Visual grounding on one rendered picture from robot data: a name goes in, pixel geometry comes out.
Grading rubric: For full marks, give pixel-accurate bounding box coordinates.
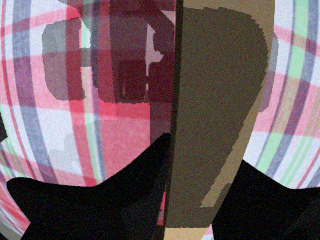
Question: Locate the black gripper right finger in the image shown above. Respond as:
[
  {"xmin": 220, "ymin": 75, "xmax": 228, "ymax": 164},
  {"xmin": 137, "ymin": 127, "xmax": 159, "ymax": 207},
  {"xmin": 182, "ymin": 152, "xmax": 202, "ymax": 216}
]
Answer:
[{"xmin": 211, "ymin": 159, "xmax": 320, "ymax": 240}]

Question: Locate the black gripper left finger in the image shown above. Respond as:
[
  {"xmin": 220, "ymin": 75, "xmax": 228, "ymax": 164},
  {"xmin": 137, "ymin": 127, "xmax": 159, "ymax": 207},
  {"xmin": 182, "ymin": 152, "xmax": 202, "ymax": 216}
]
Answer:
[{"xmin": 7, "ymin": 133, "xmax": 171, "ymax": 240}]

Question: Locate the long brown wooden plank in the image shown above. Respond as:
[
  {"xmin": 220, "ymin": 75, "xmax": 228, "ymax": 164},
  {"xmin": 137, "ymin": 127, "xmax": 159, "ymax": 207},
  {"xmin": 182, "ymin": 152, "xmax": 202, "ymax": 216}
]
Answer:
[{"xmin": 163, "ymin": 0, "xmax": 275, "ymax": 240}]

